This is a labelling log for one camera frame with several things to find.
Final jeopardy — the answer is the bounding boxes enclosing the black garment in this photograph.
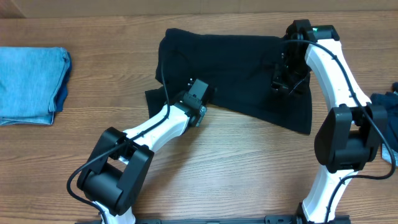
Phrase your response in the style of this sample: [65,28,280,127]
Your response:
[145,28,312,134]

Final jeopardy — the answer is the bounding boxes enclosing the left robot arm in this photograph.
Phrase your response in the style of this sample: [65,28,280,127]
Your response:
[71,79,215,223]

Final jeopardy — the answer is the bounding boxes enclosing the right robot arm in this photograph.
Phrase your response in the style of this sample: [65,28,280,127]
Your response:
[264,19,387,223]

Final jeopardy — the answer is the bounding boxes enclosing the dark navy garment pile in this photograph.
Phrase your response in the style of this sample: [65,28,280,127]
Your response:
[370,82,398,152]

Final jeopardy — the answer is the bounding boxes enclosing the light denim fabric piece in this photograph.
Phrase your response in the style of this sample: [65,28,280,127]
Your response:
[382,144,398,166]

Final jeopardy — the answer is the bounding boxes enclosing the folded light blue jeans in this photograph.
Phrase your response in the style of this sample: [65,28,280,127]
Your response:
[1,47,72,126]

